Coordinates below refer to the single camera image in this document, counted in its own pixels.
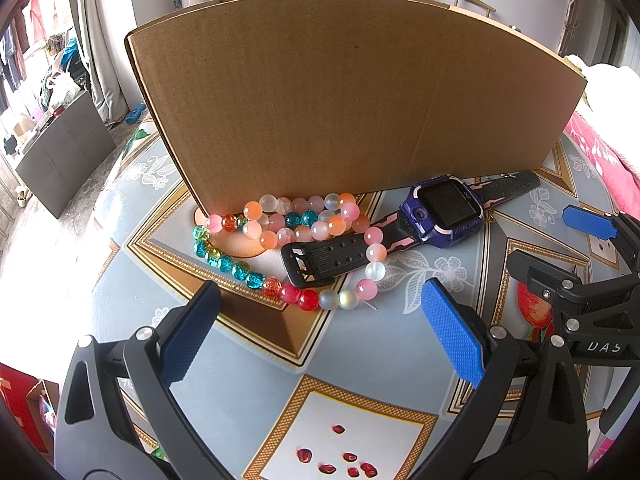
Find brown cardboard box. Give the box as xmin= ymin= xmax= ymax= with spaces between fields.
xmin=124 ymin=0 xmax=588 ymax=213

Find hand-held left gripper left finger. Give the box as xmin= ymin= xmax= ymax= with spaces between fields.
xmin=54 ymin=280 xmax=223 ymax=480

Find grey curtain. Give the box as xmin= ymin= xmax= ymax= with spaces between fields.
xmin=67 ymin=0 xmax=133 ymax=126

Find pile of bags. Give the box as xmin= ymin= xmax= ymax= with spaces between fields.
xmin=40 ymin=32 xmax=93 ymax=106

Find grey cabinet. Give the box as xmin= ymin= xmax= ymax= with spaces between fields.
xmin=14 ymin=92 xmax=118 ymax=218

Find hanging clothes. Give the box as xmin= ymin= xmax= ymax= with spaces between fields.
xmin=0 ymin=0 xmax=51 ymax=111

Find small orange pink bead bracelet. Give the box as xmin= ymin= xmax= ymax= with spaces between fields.
xmin=241 ymin=192 xmax=351 ymax=251

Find red cardboard carton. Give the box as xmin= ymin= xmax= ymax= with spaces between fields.
xmin=0 ymin=364 xmax=58 ymax=443

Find large multicolour bead bracelet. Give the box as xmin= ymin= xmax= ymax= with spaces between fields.
xmin=192 ymin=191 xmax=387 ymax=312

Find wooden chair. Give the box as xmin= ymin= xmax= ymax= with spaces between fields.
xmin=452 ymin=0 xmax=496 ymax=21

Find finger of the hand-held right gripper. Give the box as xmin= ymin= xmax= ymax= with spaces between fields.
xmin=561 ymin=204 xmax=640 ymax=276
xmin=506 ymin=247 xmax=640 ymax=312

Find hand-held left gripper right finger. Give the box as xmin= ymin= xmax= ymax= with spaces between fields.
xmin=421 ymin=277 xmax=588 ymax=480

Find purple smartwatch black strap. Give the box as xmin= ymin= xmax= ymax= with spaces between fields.
xmin=281 ymin=170 xmax=538 ymax=288

